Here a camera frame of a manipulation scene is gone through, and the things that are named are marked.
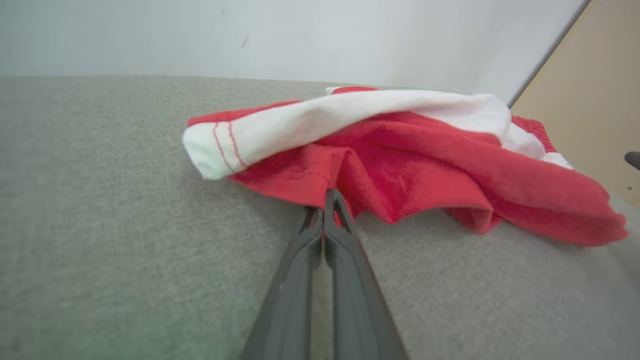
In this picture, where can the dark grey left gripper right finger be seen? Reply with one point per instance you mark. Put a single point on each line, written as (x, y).
(357, 300)

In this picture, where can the red and white jersey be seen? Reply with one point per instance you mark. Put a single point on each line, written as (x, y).
(425, 165)

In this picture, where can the beige wooden panel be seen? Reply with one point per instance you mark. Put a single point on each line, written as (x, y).
(590, 100)

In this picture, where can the grey fabric sofa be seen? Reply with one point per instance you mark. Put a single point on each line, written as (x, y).
(125, 225)

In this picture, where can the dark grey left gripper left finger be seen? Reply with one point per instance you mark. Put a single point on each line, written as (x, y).
(287, 300)

